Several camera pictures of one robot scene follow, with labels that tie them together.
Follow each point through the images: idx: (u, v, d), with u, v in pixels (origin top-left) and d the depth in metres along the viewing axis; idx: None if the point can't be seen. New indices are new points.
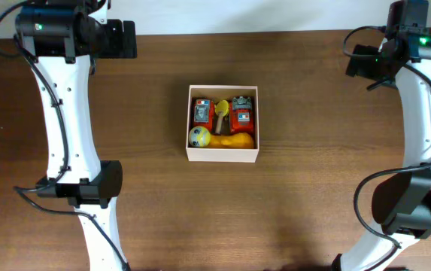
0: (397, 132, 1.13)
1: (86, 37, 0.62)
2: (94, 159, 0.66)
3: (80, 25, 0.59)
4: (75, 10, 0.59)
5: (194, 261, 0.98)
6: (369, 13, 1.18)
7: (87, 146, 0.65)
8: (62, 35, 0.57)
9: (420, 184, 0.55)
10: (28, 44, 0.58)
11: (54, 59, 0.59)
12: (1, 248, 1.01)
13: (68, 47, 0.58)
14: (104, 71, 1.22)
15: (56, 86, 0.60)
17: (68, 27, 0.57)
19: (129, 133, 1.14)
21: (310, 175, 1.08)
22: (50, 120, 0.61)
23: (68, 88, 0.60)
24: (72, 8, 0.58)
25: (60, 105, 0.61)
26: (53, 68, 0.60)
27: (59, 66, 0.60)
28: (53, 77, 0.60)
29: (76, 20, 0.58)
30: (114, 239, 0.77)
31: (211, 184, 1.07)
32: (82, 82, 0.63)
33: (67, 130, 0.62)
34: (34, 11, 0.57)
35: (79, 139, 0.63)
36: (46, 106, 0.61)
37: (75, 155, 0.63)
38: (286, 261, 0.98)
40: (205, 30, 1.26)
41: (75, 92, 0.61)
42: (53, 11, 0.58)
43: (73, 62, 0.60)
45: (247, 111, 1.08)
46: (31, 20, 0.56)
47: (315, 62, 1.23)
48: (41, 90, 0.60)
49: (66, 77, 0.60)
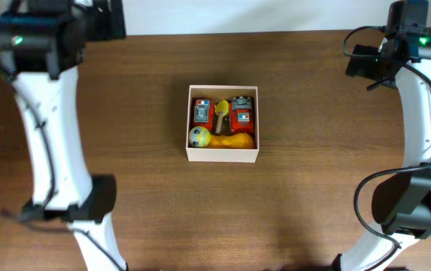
0: (397, 132, 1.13)
1: (71, 46, 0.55)
2: (83, 181, 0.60)
3: (64, 35, 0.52)
4: (59, 18, 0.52)
5: (194, 261, 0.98)
6: (369, 12, 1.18)
7: (76, 167, 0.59)
8: (44, 48, 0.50)
9: (420, 183, 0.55)
10: (5, 58, 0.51)
11: (37, 74, 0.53)
12: (2, 248, 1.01)
13: (51, 61, 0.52)
14: (104, 71, 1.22)
15: (39, 105, 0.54)
17: (50, 41, 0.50)
19: (129, 133, 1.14)
21: (310, 175, 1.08)
22: (34, 143, 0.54)
23: (53, 108, 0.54)
24: (56, 17, 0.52)
25: (44, 126, 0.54)
26: (37, 85, 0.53)
27: (42, 83, 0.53)
28: (36, 96, 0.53)
29: (60, 31, 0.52)
30: (110, 248, 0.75)
31: (211, 184, 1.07)
32: (68, 98, 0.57)
33: (53, 153, 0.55)
34: (12, 21, 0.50)
35: (66, 162, 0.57)
36: (28, 127, 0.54)
37: (63, 178, 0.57)
38: (286, 261, 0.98)
40: (205, 30, 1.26)
41: (62, 111, 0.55)
42: (34, 21, 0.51)
43: (58, 79, 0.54)
45: (247, 111, 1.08)
46: (10, 32, 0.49)
47: (315, 62, 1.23)
48: (23, 110, 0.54)
49: (50, 95, 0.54)
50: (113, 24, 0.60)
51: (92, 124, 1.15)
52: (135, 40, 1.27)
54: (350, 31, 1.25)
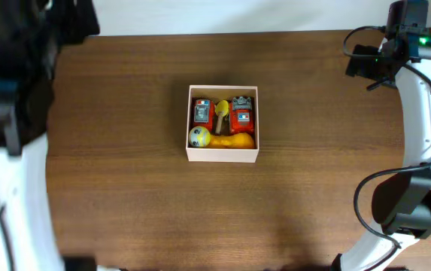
0: (397, 132, 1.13)
1: (31, 114, 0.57)
2: (44, 251, 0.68)
3: (25, 101, 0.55)
4: (14, 83, 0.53)
5: (194, 261, 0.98)
6: (369, 12, 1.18)
7: (39, 242, 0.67)
8: (0, 117, 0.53)
9: (421, 184, 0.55)
10: None
11: None
12: None
13: (10, 136, 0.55)
14: (104, 71, 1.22)
15: None
17: (8, 108, 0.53)
19: (129, 133, 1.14)
21: (311, 175, 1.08)
22: None
23: (13, 193, 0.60)
24: (10, 82, 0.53)
25: (3, 210, 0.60)
26: None
27: (1, 162, 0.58)
28: None
29: (18, 98, 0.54)
30: None
31: (211, 184, 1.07)
32: (33, 178, 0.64)
33: (11, 234, 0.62)
34: None
35: (28, 248, 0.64)
36: None
37: (22, 260, 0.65)
38: (286, 261, 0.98)
40: (205, 30, 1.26)
41: (22, 196, 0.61)
42: None
43: (18, 157, 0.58)
45: (247, 111, 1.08)
46: None
47: (315, 62, 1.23)
48: None
49: (11, 178, 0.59)
50: (83, 18, 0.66)
51: (92, 124, 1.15)
52: (135, 41, 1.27)
54: (350, 31, 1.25)
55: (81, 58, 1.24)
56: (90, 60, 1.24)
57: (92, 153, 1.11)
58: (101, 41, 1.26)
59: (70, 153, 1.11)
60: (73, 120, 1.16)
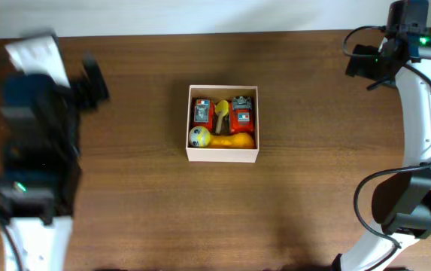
0: (397, 132, 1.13)
1: (65, 195, 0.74)
2: None
3: (60, 187, 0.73)
4: (53, 173, 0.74)
5: (194, 261, 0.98)
6: (369, 12, 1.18)
7: None
8: (41, 198, 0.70)
9: (421, 184, 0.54)
10: (5, 204, 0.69)
11: (30, 223, 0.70)
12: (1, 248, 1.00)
13: (48, 211, 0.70)
14: (104, 71, 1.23)
15: (25, 253, 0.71)
17: (48, 192, 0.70)
19: (129, 133, 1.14)
21: (310, 175, 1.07)
22: None
23: (40, 257, 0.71)
24: (50, 172, 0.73)
25: None
26: (28, 235, 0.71)
27: (37, 226, 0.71)
28: (26, 245, 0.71)
29: (57, 184, 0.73)
30: None
31: (211, 184, 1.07)
32: (58, 249, 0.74)
33: None
34: (20, 177, 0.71)
35: None
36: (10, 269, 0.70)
37: None
38: (285, 261, 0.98)
40: (205, 30, 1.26)
41: (47, 262, 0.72)
42: (34, 175, 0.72)
43: (50, 224, 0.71)
45: (247, 111, 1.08)
46: (13, 187, 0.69)
47: (315, 62, 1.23)
48: (10, 257, 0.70)
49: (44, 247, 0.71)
50: (100, 89, 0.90)
51: (91, 124, 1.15)
52: (135, 41, 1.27)
54: (350, 31, 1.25)
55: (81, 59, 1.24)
56: None
57: (92, 153, 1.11)
58: (102, 41, 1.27)
59: None
60: None
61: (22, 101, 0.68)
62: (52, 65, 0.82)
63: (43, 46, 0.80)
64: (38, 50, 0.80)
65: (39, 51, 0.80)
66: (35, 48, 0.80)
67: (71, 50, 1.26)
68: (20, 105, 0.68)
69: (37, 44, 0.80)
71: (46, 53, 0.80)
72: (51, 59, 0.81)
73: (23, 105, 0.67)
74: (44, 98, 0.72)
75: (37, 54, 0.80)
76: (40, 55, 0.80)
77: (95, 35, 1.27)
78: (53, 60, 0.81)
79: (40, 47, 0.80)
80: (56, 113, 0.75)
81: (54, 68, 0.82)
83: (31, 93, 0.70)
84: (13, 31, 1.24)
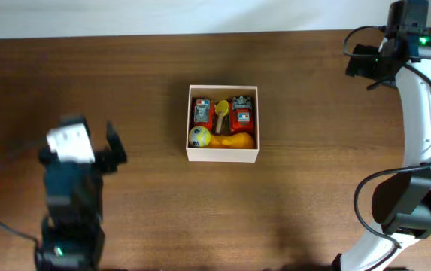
0: (397, 132, 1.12)
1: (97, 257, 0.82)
2: None
3: (92, 252, 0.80)
4: (86, 242, 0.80)
5: (194, 261, 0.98)
6: (370, 12, 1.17)
7: None
8: (74, 265, 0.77)
9: (421, 184, 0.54)
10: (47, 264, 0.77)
11: None
12: (3, 247, 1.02)
13: None
14: (104, 72, 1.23)
15: None
17: (80, 259, 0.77)
19: (129, 133, 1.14)
21: (310, 175, 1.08)
22: None
23: None
24: (84, 240, 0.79)
25: None
26: None
27: None
28: None
29: (88, 254, 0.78)
30: None
31: (212, 184, 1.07)
32: None
33: None
34: (55, 244, 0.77)
35: None
36: None
37: None
38: (286, 261, 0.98)
40: (205, 30, 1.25)
41: None
42: (70, 242, 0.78)
43: None
45: (247, 111, 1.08)
46: (53, 251, 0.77)
47: (315, 62, 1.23)
48: None
49: None
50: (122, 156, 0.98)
51: (92, 125, 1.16)
52: (135, 41, 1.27)
54: (350, 31, 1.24)
55: (82, 59, 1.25)
56: (91, 61, 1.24)
57: None
58: (102, 42, 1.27)
59: None
60: None
61: (60, 190, 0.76)
62: (80, 149, 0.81)
63: (66, 132, 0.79)
64: (63, 138, 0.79)
65: (64, 137, 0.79)
66: (59, 135, 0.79)
67: (71, 50, 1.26)
68: (58, 195, 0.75)
69: (62, 132, 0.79)
71: (71, 138, 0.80)
72: (76, 143, 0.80)
73: (61, 196, 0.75)
74: (76, 187, 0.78)
75: (63, 141, 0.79)
76: (67, 142, 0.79)
77: (95, 35, 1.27)
78: (78, 144, 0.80)
79: (65, 134, 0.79)
80: (85, 193, 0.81)
81: (83, 150, 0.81)
83: (67, 182, 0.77)
84: (14, 31, 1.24)
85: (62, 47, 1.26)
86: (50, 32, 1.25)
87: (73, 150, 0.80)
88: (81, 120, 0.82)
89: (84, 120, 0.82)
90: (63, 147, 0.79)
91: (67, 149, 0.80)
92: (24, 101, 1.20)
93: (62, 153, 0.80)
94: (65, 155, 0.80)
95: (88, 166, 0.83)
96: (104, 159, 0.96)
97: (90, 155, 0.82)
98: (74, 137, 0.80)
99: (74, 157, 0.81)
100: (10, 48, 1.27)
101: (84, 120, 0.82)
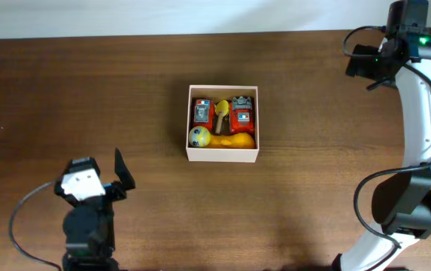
0: (397, 132, 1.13)
1: None
2: None
3: None
4: None
5: (194, 261, 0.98)
6: (370, 13, 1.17)
7: None
8: None
9: (421, 184, 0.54)
10: None
11: None
12: (3, 248, 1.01)
13: None
14: (104, 72, 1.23)
15: None
17: None
19: (130, 134, 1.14)
21: (311, 175, 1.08)
22: None
23: None
24: None
25: None
26: None
27: None
28: None
29: None
30: None
31: (212, 184, 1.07)
32: None
33: None
34: None
35: None
36: None
37: None
38: (286, 261, 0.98)
40: (205, 30, 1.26)
41: None
42: None
43: None
45: (247, 111, 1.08)
46: None
47: (315, 62, 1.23)
48: None
49: None
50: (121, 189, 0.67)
51: (92, 125, 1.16)
52: (135, 41, 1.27)
54: (350, 32, 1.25)
55: (82, 59, 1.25)
56: (91, 62, 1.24)
57: (93, 154, 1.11)
58: (102, 42, 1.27)
59: (71, 155, 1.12)
60: (74, 120, 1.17)
61: (84, 234, 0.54)
62: (92, 190, 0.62)
63: (77, 175, 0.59)
64: (74, 180, 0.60)
65: (76, 180, 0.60)
66: (71, 178, 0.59)
67: (71, 50, 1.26)
68: (80, 242, 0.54)
69: (71, 175, 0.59)
71: (82, 180, 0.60)
72: (89, 184, 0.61)
73: (83, 242, 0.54)
74: (102, 223, 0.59)
75: (75, 184, 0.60)
76: (80, 184, 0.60)
77: (95, 35, 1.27)
78: (91, 185, 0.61)
79: (76, 177, 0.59)
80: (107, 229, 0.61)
81: (95, 190, 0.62)
83: (92, 223, 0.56)
84: (14, 31, 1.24)
85: (63, 47, 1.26)
86: (50, 32, 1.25)
87: (86, 191, 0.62)
88: (90, 161, 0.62)
89: (94, 161, 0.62)
90: (75, 190, 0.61)
91: (80, 190, 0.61)
92: (24, 101, 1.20)
93: (77, 196, 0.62)
94: (83, 196, 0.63)
95: (100, 201, 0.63)
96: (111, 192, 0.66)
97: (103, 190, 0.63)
98: (85, 178, 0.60)
99: (89, 198, 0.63)
100: (10, 48, 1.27)
101: (94, 161, 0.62)
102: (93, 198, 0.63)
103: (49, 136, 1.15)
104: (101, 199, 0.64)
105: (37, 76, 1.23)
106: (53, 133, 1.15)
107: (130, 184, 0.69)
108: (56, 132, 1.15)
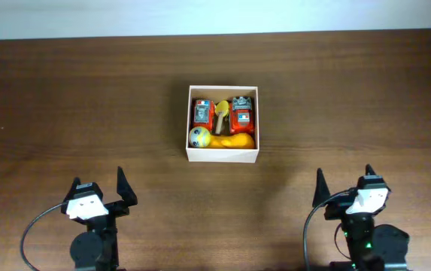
0: (396, 132, 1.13)
1: None
2: None
3: None
4: None
5: (194, 262, 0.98)
6: (370, 14, 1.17)
7: None
8: None
9: None
10: None
11: None
12: (2, 248, 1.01)
13: None
14: (104, 72, 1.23)
15: None
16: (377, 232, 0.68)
17: None
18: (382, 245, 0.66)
19: (130, 134, 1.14)
21: (310, 175, 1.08)
22: None
23: None
24: None
25: None
26: None
27: None
28: None
29: None
30: None
31: (211, 184, 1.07)
32: None
33: None
34: None
35: None
36: None
37: None
38: (286, 262, 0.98)
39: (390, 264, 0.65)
40: (206, 31, 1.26)
41: None
42: None
43: None
45: (247, 111, 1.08)
46: None
47: (314, 62, 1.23)
48: None
49: None
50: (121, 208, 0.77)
51: (92, 126, 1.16)
52: (136, 41, 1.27)
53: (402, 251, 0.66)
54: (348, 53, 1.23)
55: (82, 59, 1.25)
56: (91, 62, 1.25)
57: (92, 154, 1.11)
58: (102, 43, 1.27)
59: (71, 155, 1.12)
60: (74, 121, 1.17)
61: (91, 258, 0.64)
62: (95, 211, 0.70)
63: (80, 201, 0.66)
64: (78, 205, 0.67)
65: (80, 205, 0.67)
66: (75, 204, 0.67)
67: (71, 51, 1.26)
68: (89, 266, 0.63)
69: (76, 201, 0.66)
71: (86, 205, 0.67)
72: (92, 207, 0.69)
73: (92, 265, 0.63)
74: (105, 246, 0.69)
75: (80, 208, 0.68)
76: (83, 208, 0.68)
77: (95, 36, 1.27)
78: (93, 208, 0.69)
79: (79, 202, 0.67)
80: (111, 249, 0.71)
81: (98, 211, 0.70)
83: (97, 248, 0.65)
84: (14, 33, 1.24)
85: (62, 48, 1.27)
86: (50, 33, 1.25)
87: (89, 212, 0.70)
88: (93, 187, 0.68)
89: (96, 186, 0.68)
90: (79, 212, 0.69)
91: (83, 211, 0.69)
92: (24, 102, 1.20)
93: (82, 216, 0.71)
94: (88, 216, 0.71)
95: (104, 219, 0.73)
96: (112, 211, 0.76)
97: (106, 211, 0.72)
98: (88, 203, 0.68)
99: (93, 217, 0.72)
100: (10, 49, 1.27)
101: (95, 186, 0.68)
102: (98, 217, 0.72)
103: (47, 137, 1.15)
104: (105, 218, 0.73)
105: (37, 77, 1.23)
106: (53, 134, 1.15)
107: (134, 201, 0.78)
108: (56, 133, 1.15)
